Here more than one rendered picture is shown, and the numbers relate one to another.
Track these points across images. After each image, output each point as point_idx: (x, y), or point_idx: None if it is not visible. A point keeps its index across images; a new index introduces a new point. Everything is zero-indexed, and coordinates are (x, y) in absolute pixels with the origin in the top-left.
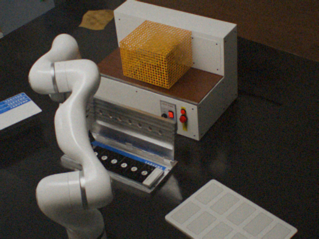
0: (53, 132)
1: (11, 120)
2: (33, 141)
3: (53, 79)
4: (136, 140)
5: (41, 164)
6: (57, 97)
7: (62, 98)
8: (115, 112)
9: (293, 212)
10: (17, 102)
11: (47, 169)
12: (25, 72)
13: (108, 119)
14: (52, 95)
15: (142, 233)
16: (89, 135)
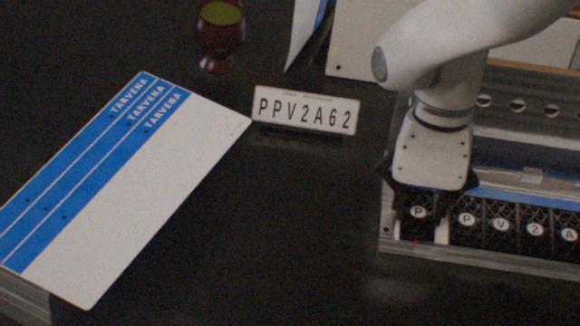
0: (275, 176)
1: (185, 167)
2: (240, 216)
3: None
4: (569, 157)
5: (323, 282)
6: (419, 79)
7: (430, 80)
8: (506, 91)
9: None
10: (153, 105)
11: (355, 292)
12: (34, 6)
13: (475, 111)
14: (420, 76)
15: None
16: (470, 169)
